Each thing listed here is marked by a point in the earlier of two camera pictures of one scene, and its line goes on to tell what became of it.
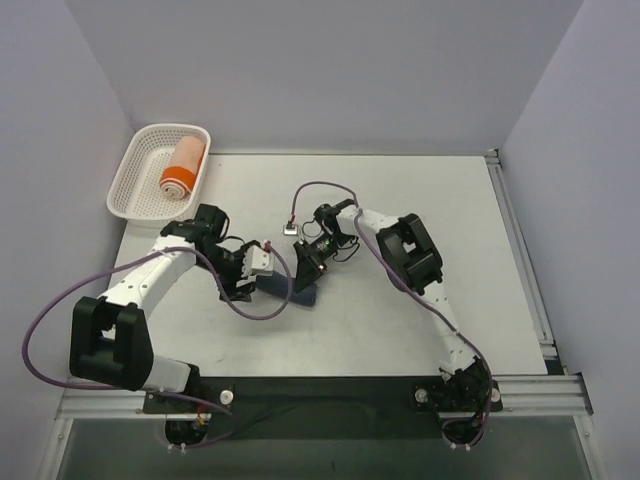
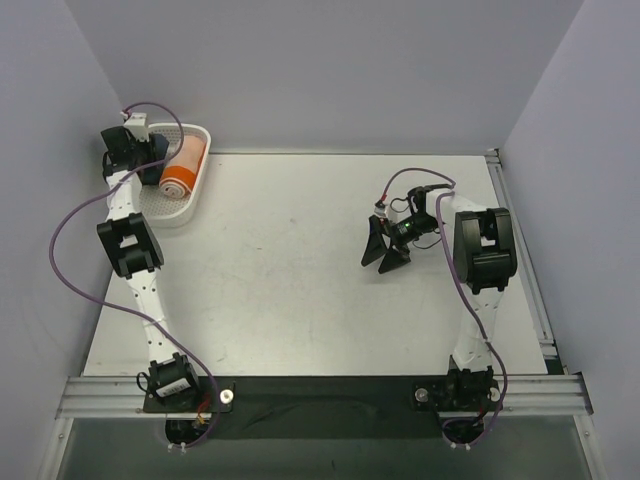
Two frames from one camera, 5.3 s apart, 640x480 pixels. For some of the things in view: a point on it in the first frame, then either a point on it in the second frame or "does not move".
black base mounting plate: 328,408 does not move
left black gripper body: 242,282 → 154,163
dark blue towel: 278,285 → 160,147
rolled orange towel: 178,178 does not move
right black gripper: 308,262 → 388,239
